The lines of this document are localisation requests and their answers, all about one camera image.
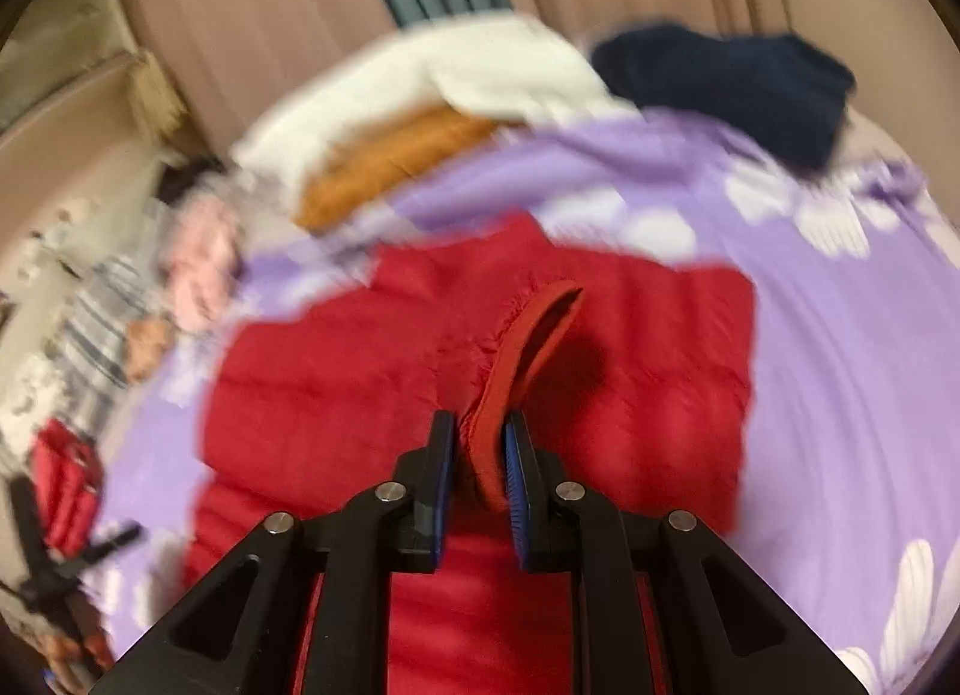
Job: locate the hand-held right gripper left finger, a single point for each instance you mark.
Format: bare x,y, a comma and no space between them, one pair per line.
448,485

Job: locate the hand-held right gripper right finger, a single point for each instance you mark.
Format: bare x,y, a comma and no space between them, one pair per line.
514,485

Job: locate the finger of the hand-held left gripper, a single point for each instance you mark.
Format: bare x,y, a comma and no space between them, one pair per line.
109,546
34,537

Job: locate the red puffer jacket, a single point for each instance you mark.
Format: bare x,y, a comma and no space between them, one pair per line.
337,380

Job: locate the small tan garment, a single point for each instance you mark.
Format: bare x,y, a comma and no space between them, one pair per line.
150,346

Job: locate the grey plaid cloth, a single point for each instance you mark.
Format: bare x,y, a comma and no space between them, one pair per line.
97,335

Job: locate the pink garment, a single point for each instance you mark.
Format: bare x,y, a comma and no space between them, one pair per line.
199,275

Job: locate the orange garment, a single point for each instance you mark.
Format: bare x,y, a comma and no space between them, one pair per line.
375,170

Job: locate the purple floral bedsheet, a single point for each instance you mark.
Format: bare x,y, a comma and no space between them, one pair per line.
825,365

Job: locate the white fleece garment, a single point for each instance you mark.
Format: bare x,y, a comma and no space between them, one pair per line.
487,65

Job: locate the beige wooden furniture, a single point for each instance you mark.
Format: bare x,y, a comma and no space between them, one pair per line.
60,110

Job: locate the navy blue garment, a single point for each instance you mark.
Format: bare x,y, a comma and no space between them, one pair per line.
735,88

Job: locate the beige curtain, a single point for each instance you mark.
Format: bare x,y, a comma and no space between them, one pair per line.
247,5

